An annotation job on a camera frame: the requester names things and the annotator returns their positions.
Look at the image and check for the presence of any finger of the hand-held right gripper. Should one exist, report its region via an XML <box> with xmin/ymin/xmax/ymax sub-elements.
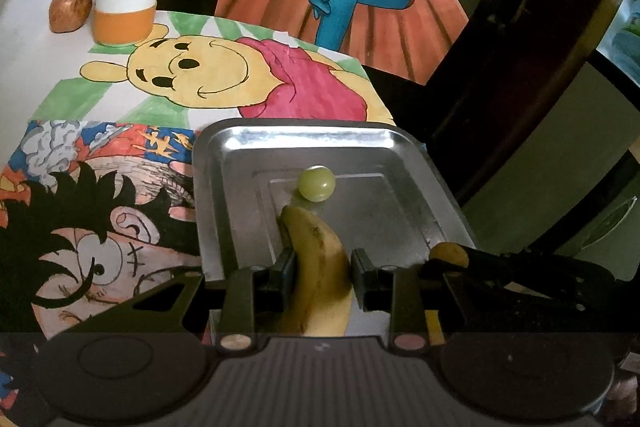
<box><xmin>422</xmin><ymin>259</ymin><xmax>588</xmax><ymax>313</ymax></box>
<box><xmin>462</xmin><ymin>246</ymin><xmax>617</xmax><ymax>286</ymax></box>

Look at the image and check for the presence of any metal tray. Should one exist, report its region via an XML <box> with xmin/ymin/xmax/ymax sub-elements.
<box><xmin>191</xmin><ymin>118</ymin><xmax>477</xmax><ymax>343</ymax></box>

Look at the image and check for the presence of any large yellow banana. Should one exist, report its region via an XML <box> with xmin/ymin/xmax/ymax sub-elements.
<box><xmin>278</xmin><ymin>205</ymin><xmax>352</xmax><ymax>338</ymax></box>

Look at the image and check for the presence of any green grape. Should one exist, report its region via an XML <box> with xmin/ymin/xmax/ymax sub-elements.
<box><xmin>298</xmin><ymin>165</ymin><xmax>336</xmax><ymax>202</ymax></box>

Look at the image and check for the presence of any small brown round fruit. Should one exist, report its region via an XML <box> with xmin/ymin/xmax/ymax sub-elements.
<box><xmin>430</xmin><ymin>242</ymin><xmax>471</xmax><ymax>269</ymax></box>

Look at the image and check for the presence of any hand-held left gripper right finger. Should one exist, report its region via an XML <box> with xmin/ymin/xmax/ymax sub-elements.
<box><xmin>350</xmin><ymin>248</ymin><xmax>503</xmax><ymax>353</ymax></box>

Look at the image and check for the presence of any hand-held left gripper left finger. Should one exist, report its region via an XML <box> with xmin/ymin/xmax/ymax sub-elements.
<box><xmin>107</xmin><ymin>248</ymin><xmax>299</xmax><ymax>353</ymax></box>

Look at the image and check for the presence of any dark wooden furniture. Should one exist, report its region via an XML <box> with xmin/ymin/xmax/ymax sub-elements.
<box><xmin>380</xmin><ymin>0</ymin><xmax>640</xmax><ymax>283</ymax></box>

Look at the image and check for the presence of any red apple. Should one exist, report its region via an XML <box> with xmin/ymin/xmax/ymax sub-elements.
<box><xmin>48</xmin><ymin>0</ymin><xmax>94</xmax><ymax>34</ymax></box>

